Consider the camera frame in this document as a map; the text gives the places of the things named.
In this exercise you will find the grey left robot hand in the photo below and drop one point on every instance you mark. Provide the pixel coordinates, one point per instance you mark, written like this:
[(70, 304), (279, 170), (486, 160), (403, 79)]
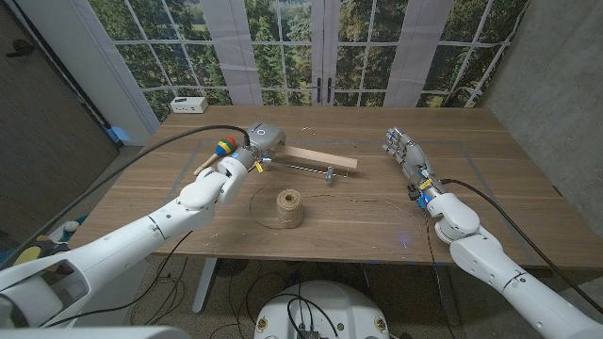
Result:
[(265, 139)]

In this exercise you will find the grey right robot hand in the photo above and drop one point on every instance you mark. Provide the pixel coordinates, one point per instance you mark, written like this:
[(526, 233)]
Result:
[(414, 160)]

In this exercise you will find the wooden strip clip hanger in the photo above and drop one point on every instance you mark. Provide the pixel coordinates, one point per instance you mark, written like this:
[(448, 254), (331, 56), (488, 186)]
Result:
[(320, 157)]

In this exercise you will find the jute thread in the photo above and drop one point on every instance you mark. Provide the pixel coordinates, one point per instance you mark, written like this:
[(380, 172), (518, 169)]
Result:
[(358, 199)]

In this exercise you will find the jute twine spool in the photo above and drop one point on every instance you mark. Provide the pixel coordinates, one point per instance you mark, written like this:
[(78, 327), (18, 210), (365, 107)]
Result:
[(289, 209)]

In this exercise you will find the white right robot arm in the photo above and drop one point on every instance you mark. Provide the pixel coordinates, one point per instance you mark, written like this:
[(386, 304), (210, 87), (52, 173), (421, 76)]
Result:
[(494, 268)]

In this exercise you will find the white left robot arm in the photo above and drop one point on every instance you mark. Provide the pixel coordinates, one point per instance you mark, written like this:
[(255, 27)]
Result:
[(141, 235)]

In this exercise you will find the colourful toy maraca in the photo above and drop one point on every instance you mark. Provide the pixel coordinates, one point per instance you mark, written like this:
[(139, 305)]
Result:
[(225, 146)]

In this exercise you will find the white power strip box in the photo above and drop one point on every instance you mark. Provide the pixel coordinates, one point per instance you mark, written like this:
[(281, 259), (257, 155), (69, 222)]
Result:
[(188, 104)]

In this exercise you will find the grey table leg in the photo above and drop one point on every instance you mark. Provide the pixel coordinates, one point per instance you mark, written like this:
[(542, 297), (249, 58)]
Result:
[(445, 296)]

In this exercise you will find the small blue object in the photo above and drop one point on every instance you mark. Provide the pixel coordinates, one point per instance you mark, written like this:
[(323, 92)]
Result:
[(118, 134)]

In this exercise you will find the white table leg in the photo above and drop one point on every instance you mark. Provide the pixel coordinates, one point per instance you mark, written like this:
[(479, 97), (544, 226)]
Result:
[(205, 287)]

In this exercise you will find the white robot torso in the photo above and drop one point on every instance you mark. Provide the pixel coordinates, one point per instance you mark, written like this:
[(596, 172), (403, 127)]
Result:
[(339, 311)]

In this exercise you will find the grey robot front bar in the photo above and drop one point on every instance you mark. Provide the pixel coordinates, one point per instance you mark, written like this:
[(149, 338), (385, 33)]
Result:
[(94, 333)]

